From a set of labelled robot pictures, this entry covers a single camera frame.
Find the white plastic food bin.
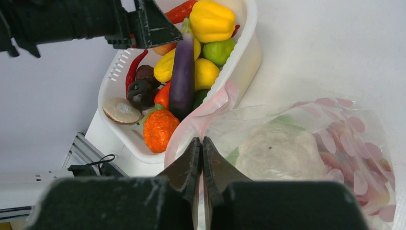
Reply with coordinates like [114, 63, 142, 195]
[98, 0, 262, 166]

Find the green lime toy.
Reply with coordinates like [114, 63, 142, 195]
[203, 38, 235, 67]

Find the purple eggplant toy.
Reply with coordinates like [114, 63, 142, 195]
[169, 18, 195, 121]

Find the peach toy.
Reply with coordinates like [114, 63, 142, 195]
[153, 43, 177, 56]

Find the clear pink-dotted zip bag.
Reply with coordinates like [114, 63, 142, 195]
[164, 82, 396, 230]

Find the brown mushroom slice toy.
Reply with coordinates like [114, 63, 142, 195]
[102, 97, 142, 125]

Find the yellow bell pepper toy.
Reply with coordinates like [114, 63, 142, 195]
[189, 0, 236, 43]

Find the dark brown fig toy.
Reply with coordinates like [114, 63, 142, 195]
[135, 65, 161, 89]

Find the yellow banana toy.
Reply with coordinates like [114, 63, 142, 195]
[154, 38, 201, 82]

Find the small red radish toy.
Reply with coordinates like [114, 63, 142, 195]
[140, 81, 171, 123]

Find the red chili pepper toy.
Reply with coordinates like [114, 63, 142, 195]
[125, 49, 148, 95]

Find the orange pumpkin toy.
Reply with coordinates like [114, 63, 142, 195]
[143, 109, 180, 154]

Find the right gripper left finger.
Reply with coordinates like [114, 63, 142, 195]
[27, 138, 200, 230]

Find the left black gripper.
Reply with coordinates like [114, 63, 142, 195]
[0, 0, 183, 58]

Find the red cherry bunch green stem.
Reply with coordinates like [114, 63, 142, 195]
[314, 123, 396, 222]

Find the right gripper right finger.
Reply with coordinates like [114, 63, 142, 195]
[202, 137, 368, 230]

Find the dark green avocado toy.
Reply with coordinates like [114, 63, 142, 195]
[192, 89, 209, 110]

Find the dark purple plum toy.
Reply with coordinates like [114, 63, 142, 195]
[126, 80, 155, 111]

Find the yellow lemon toy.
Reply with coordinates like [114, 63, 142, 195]
[195, 58, 220, 91]

